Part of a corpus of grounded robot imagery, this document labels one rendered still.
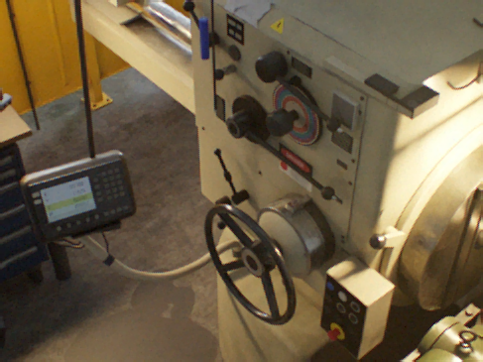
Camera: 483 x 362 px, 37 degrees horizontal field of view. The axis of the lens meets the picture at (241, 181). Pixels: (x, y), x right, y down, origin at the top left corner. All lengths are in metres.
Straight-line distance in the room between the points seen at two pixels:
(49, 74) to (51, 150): 0.46
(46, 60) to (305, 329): 2.49
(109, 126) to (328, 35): 2.99
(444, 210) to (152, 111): 3.04
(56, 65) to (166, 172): 0.95
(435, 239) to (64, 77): 3.13
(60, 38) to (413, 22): 2.96
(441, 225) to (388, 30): 0.52
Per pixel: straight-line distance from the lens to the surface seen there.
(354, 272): 1.97
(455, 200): 1.96
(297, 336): 2.75
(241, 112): 2.04
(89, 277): 3.78
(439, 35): 1.85
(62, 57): 4.58
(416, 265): 2.03
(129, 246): 3.88
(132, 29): 3.17
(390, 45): 1.79
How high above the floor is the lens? 2.84
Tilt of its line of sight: 43 degrees down
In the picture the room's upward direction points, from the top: straight up
